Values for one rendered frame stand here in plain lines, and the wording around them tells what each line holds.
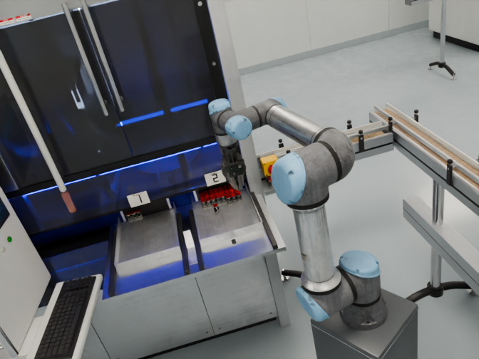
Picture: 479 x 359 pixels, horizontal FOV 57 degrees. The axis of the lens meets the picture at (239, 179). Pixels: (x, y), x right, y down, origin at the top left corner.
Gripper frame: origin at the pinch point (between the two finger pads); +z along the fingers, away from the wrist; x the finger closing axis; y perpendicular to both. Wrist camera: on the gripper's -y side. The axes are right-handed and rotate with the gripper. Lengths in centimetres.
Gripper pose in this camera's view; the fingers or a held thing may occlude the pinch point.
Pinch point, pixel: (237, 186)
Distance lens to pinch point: 167.2
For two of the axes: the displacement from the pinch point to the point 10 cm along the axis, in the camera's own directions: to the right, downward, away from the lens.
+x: 9.6, -2.7, 0.7
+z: 2.0, 8.4, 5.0
